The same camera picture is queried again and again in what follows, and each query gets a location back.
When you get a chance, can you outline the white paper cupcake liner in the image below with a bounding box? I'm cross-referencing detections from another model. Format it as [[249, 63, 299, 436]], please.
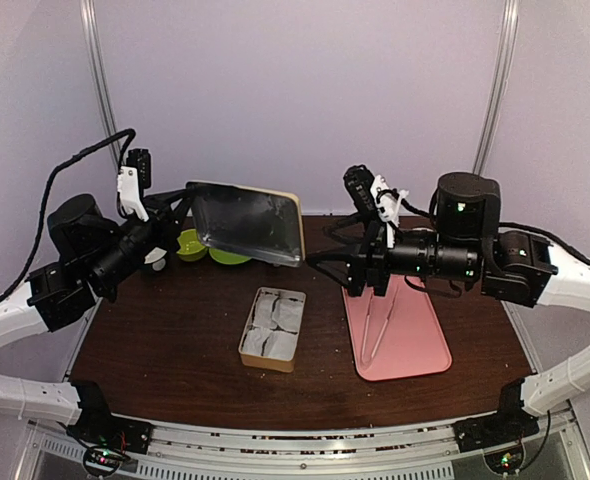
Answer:
[[252, 293, 279, 329], [264, 331, 298, 361], [241, 327, 271, 357], [273, 297, 304, 333]]

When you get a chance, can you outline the bear print tin lid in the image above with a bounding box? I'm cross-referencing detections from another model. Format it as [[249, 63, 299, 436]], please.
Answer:
[[186, 181, 306, 268]]

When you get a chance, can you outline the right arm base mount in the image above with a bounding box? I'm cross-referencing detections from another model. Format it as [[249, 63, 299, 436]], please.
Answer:
[[452, 412, 539, 477]]

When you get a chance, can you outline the green saucer plate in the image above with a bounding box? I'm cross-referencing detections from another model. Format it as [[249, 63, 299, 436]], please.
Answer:
[[208, 248, 251, 266]]

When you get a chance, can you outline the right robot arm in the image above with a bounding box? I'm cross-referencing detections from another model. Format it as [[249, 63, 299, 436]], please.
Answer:
[[307, 165, 590, 313]]

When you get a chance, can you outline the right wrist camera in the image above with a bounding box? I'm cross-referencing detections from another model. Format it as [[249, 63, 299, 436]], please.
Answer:
[[343, 165, 409, 225]]

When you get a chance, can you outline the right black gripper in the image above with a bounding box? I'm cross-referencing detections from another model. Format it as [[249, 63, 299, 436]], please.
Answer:
[[305, 209, 481, 298]]

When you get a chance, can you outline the green small bowl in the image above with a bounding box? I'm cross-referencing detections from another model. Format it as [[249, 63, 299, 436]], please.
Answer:
[[176, 229, 208, 262]]

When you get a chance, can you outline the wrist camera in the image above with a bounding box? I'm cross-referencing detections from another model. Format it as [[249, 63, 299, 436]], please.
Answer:
[[343, 165, 409, 225], [117, 148, 152, 222]]

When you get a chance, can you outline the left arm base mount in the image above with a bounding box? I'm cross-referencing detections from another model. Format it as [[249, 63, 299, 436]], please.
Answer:
[[59, 416, 154, 479]]

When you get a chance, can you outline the black white dotted cup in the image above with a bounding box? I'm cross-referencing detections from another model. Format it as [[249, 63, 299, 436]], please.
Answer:
[[141, 247, 167, 274]]

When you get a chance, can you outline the right aluminium frame post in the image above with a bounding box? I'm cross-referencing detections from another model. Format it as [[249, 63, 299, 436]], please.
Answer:
[[471, 0, 520, 177]]

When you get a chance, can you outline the aluminium frame post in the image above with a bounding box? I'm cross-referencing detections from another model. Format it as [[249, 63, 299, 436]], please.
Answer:
[[471, 0, 520, 177], [78, 0, 143, 224]]

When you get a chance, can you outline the beige tin box base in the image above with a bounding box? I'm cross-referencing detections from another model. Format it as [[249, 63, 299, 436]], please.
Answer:
[[238, 287, 306, 374]]

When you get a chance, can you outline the aluminium front rail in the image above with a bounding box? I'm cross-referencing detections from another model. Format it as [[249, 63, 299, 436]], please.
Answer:
[[16, 392, 590, 480]]

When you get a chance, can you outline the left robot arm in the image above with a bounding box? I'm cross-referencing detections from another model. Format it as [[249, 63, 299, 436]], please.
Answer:
[[0, 186, 196, 444]]

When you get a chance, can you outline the left aluminium frame post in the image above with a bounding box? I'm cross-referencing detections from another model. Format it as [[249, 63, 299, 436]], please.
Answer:
[[78, 0, 143, 224]]

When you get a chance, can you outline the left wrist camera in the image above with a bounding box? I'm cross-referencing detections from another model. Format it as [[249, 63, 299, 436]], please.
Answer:
[[117, 148, 152, 222]]

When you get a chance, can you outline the pink plastic tray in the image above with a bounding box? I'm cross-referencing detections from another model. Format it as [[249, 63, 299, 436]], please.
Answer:
[[342, 275, 452, 382]]

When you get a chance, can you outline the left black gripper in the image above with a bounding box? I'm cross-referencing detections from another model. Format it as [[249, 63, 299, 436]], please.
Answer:
[[88, 187, 194, 291]]

